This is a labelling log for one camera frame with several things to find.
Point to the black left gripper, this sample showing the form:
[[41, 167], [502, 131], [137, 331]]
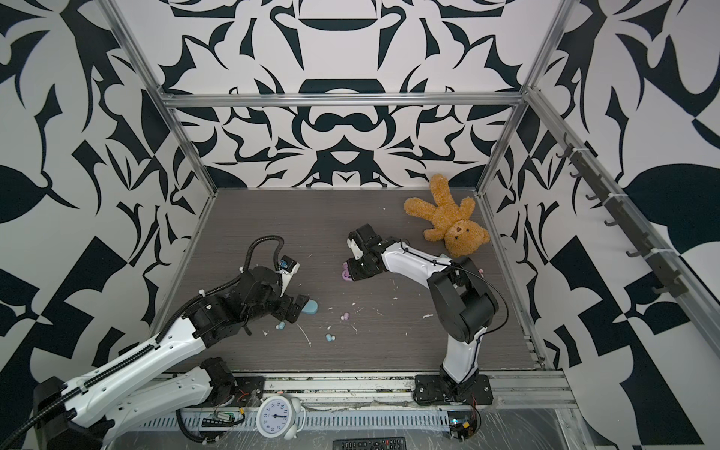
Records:
[[287, 311]]

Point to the black wall hook rail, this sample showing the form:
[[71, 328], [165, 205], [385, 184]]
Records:
[[647, 245]]

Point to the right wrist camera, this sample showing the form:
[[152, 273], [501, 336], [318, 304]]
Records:
[[356, 250]]

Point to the green circuit board left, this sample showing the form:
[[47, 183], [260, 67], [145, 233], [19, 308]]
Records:
[[224, 420]]

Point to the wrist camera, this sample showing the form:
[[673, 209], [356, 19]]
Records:
[[356, 250], [288, 267]]

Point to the white round alarm clock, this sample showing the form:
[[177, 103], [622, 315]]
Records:
[[281, 417]]

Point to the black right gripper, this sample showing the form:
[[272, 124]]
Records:
[[352, 272]]

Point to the black remote control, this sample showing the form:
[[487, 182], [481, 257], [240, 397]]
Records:
[[382, 443]]

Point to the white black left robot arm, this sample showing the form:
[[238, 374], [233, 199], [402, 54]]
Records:
[[92, 410]]

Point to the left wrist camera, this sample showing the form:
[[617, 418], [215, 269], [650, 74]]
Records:
[[288, 267]]

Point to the white slotted cable duct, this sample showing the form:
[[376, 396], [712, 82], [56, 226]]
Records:
[[370, 420]]

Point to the purple earbud charging case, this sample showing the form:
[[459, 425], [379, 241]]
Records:
[[346, 275]]

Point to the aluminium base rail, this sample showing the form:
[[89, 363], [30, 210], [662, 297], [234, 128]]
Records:
[[328, 391]]

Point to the brown teddy bear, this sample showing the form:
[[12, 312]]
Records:
[[451, 223]]

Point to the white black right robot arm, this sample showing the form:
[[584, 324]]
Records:
[[464, 302]]

